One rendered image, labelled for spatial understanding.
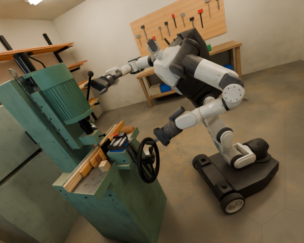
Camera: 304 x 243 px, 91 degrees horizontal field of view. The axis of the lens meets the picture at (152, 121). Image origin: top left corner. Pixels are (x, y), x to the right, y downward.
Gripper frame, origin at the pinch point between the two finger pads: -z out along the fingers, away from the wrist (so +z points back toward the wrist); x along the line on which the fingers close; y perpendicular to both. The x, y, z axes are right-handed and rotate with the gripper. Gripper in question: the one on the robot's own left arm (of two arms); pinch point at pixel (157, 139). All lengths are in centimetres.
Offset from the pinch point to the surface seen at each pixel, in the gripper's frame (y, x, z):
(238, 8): -335, 81, 109
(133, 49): -277, 189, -96
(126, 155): 15.5, 4.8, -13.3
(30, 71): 27, 74, -16
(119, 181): 19.1, -5.3, -29.3
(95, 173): 27.3, 8.1, -30.4
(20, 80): 31, 74, -21
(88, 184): 34.4, 6.0, -30.0
